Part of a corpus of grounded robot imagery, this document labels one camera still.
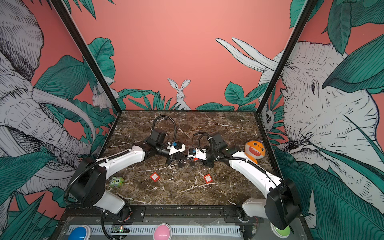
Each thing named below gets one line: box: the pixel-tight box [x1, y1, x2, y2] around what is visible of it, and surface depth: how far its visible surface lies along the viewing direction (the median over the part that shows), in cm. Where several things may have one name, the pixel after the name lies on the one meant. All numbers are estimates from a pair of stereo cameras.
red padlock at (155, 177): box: [150, 172, 161, 183], surface depth 87 cm
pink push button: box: [153, 223, 173, 240], surface depth 69 cm
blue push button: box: [68, 225, 92, 240], surface depth 69 cm
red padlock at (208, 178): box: [204, 174, 214, 184], surface depth 87 cm
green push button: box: [270, 222, 291, 239], surface depth 69 cm
